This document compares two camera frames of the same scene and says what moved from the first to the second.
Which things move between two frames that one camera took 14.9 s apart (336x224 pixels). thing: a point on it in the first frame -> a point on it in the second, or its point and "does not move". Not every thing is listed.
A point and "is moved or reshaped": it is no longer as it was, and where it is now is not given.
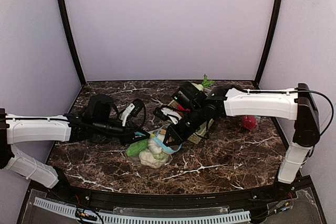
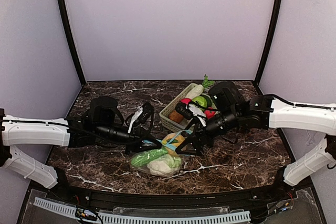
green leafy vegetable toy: x=134 y=149 is moved or reshaped
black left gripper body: x=130 y=135 -> x=140 y=138
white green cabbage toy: x=153 y=157 -> x=168 y=165
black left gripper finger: x=141 y=134 -> x=150 y=142
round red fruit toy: x=180 y=108 -> x=186 y=100
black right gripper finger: x=168 y=139 -> x=189 y=140
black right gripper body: x=178 y=129 -> x=202 y=138
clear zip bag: x=152 y=151 is moved or reshaped
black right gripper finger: x=176 y=142 -> x=184 y=152
